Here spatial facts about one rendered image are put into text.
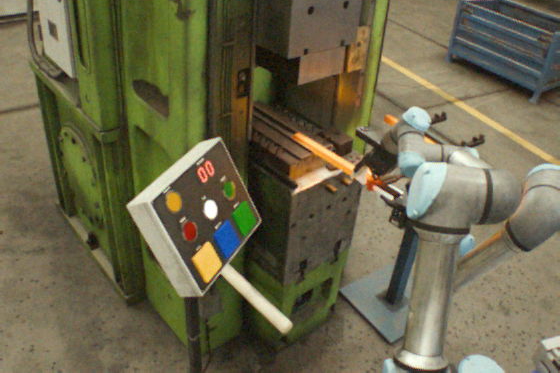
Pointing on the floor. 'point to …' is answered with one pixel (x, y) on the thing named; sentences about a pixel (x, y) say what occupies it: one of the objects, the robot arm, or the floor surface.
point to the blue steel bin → (508, 41)
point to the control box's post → (193, 333)
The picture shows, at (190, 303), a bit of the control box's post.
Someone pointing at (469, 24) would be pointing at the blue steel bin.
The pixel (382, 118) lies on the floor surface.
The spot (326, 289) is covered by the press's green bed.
